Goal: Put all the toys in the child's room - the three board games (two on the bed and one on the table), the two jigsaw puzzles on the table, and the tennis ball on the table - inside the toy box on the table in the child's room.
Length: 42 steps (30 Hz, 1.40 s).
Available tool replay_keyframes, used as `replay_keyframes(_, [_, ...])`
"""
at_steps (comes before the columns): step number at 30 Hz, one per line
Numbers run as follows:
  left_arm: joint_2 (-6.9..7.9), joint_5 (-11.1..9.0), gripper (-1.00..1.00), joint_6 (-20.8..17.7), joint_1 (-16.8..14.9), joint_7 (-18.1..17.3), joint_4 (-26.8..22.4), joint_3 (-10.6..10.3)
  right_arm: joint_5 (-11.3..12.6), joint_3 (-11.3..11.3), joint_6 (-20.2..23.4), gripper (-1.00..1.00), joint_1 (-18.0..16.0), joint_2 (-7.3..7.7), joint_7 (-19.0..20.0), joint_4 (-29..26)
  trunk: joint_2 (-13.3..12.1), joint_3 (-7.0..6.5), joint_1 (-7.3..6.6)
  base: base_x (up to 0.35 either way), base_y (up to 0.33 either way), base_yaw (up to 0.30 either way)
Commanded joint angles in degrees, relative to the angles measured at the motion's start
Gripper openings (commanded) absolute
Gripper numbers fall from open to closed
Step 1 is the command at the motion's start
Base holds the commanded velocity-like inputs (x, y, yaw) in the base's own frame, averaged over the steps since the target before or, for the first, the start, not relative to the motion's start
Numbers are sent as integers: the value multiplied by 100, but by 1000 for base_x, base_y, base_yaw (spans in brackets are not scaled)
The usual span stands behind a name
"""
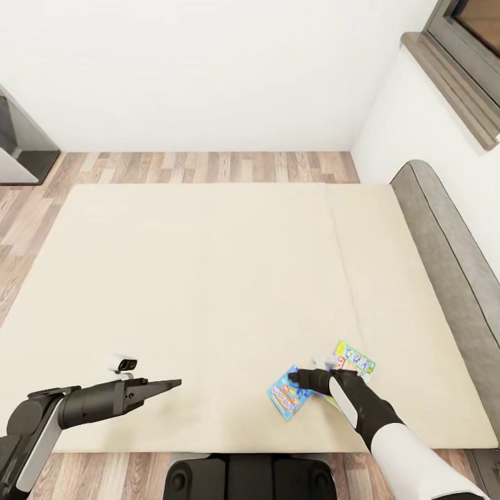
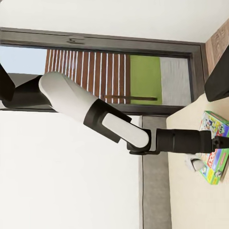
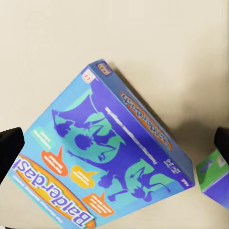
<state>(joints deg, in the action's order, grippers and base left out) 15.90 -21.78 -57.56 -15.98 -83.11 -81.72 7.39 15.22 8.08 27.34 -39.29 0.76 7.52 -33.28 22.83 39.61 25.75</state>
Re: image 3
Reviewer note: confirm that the bed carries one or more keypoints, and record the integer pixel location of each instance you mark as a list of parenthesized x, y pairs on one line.
[(173, 55)]

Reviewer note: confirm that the board game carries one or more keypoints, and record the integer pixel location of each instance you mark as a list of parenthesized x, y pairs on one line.
[(213, 178), (96, 154)]

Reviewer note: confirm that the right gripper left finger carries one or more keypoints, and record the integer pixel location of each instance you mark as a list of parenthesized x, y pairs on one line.
[(11, 143)]

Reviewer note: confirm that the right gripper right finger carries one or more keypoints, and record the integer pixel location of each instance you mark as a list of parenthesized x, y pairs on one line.
[(221, 141)]

